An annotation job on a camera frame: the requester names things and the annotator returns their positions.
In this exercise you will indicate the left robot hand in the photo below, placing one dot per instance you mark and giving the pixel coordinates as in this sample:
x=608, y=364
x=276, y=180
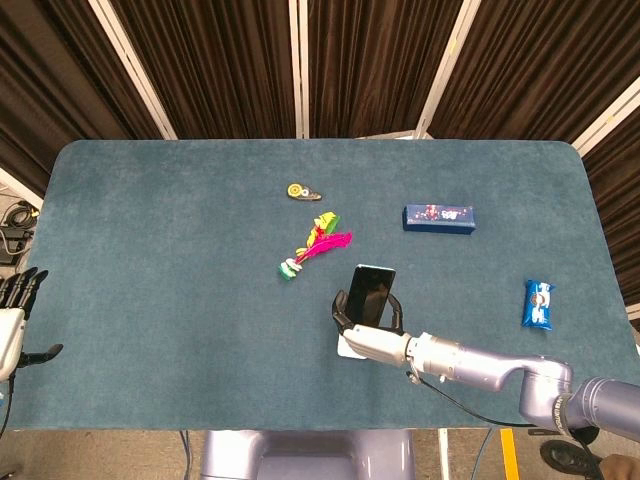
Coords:
x=12, y=330

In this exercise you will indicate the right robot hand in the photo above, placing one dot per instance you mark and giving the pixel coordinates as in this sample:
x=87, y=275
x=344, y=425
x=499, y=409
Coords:
x=375, y=345

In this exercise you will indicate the black smartphone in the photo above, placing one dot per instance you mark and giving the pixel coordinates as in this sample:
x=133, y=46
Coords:
x=370, y=297

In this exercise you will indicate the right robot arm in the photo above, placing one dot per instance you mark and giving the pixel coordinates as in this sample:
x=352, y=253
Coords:
x=500, y=370

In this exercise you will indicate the white square object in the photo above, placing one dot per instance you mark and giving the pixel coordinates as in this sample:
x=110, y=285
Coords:
x=345, y=350

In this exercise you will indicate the black power adapter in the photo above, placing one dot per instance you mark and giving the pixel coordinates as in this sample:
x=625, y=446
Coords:
x=12, y=247

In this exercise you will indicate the colourful feather shuttlecock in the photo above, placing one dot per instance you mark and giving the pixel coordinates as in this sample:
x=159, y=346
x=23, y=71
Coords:
x=317, y=245

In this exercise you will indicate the white table leg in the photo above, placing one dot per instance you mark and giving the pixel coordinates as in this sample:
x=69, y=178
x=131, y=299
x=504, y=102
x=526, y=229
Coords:
x=443, y=455

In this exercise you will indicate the purple robot torso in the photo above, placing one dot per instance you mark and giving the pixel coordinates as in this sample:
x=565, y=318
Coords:
x=305, y=457

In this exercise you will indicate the blue rectangular box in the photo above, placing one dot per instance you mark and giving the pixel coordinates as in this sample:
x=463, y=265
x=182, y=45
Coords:
x=438, y=218

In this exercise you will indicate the teal table cloth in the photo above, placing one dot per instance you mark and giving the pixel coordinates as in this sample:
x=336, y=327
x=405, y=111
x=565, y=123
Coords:
x=150, y=250

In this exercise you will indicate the blue snack packet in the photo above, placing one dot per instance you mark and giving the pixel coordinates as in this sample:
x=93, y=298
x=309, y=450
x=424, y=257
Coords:
x=537, y=305

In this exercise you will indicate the black yellow correction tape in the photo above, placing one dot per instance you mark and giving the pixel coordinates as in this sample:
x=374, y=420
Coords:
x=301, y=192

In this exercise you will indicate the brown curtain partition panel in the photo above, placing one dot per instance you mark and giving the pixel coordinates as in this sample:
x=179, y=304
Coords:
x=540, y=65
x=50, y=75
x=380, y=60
x=215, y=65

